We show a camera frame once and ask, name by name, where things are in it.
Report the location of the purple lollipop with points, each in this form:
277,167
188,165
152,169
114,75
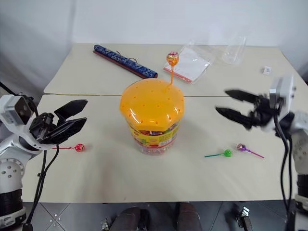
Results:
241,147

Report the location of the black metal bracket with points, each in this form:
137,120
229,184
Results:
245,219

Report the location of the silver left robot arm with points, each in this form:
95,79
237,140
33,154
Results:
9,168

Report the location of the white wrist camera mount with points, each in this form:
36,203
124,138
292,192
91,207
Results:
9,108
285,91

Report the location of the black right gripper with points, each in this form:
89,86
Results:
263,113

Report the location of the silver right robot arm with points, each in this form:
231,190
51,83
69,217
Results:
302,154

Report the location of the orange perforated jar lid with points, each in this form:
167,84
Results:
149,103

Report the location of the clear plastic container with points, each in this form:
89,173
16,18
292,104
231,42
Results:
234,54

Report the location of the blue patterned rolled scroll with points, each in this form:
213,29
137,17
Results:
125,61

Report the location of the red lollipop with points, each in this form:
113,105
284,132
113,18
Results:
79,147

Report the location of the orange lollipop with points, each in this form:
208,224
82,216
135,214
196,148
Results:
172,59

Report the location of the clear zip plastic bag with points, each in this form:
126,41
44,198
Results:
190,65

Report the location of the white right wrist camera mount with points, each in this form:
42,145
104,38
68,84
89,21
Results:
285,91

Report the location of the clear plastic lollipop jar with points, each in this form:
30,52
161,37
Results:
154,140

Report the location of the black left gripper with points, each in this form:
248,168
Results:
44,125

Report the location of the green lollipop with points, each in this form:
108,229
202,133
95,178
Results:
227,153

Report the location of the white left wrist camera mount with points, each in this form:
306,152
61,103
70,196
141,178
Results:
9,108

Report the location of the small white packet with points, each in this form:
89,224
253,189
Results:
266,70

